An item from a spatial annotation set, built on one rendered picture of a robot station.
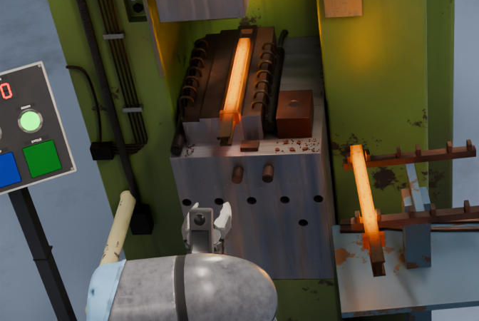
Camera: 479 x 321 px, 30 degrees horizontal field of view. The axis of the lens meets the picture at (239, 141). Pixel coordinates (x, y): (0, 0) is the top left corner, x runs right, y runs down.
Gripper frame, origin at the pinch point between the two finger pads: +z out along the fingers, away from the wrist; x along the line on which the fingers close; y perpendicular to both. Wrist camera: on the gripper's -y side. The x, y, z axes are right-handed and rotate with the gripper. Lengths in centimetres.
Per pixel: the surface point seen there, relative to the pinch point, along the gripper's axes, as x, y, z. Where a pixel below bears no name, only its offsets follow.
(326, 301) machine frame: 19, 62, 27
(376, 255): 35.4, 6.4, -9.9
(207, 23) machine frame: -13, 2, 81
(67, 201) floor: -91, 100, 114
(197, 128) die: -8.7, 4.2, 33.0
